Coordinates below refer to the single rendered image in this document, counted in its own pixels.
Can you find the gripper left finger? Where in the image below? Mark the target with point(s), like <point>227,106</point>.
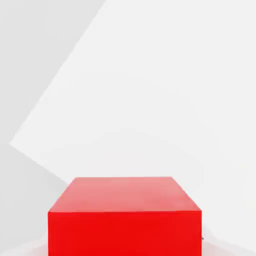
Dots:
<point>41,251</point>

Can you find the small red cube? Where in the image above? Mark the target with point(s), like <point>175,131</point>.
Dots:
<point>124,230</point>

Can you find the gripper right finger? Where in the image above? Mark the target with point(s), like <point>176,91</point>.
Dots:
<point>212,250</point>

